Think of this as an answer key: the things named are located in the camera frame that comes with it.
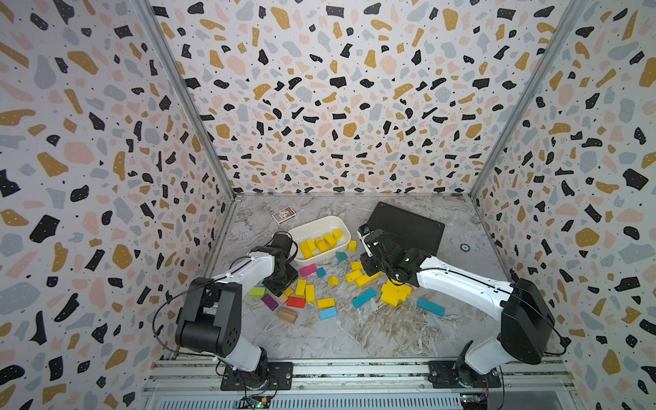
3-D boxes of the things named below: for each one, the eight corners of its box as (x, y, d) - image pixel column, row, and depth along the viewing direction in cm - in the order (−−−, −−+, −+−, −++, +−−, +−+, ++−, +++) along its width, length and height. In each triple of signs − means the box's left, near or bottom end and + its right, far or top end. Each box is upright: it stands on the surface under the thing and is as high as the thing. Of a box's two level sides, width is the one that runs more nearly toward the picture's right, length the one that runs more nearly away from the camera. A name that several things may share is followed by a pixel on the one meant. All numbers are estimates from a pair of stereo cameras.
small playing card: (279, 224, 113) (277, 221, 111) (274, 218, 115) (272, 214, 113) (295, 216, 116) (295, 212, 114) (290, 209, 119) (289, 205, 117)
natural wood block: (276, 317, 87) (275, 314, 85) (281, 308, 89) (280, 305, 87) (294, 324, 86) (293, 321, 84) (298, 315, 87) (297, 312, 85)
